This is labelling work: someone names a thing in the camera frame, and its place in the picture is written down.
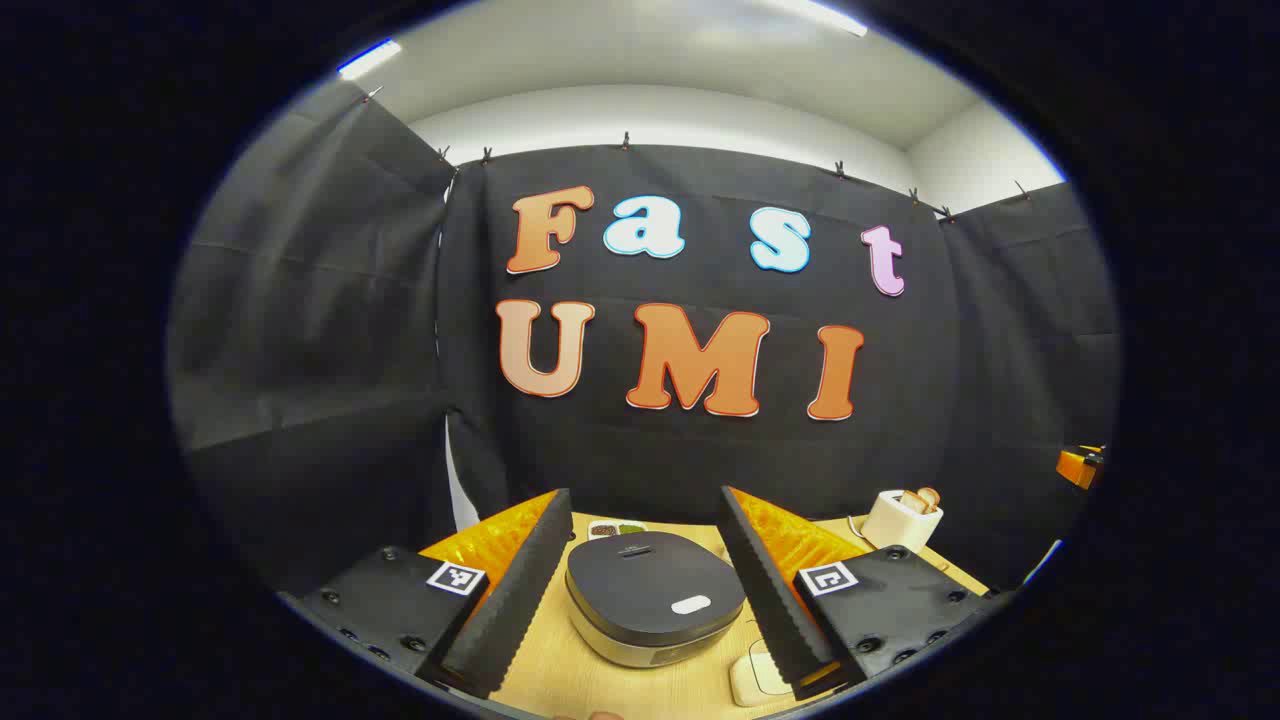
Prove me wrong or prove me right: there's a black and silver rice cooker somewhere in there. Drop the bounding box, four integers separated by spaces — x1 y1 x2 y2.
565 531 747 669

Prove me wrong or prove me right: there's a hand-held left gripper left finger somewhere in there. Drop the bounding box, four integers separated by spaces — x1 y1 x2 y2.
290 488 573 701

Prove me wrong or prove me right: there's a white toaster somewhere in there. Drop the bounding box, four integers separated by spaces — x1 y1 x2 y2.
860 488 943 553

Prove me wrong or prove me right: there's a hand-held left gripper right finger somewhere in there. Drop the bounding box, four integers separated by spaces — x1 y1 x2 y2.
720 486 1001 701

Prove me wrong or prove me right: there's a black backdrop cloth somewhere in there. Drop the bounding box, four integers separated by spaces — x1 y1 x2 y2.
168 80 1121 591

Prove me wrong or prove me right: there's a ceiling light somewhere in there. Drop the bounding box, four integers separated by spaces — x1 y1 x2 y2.
338 38 403 81

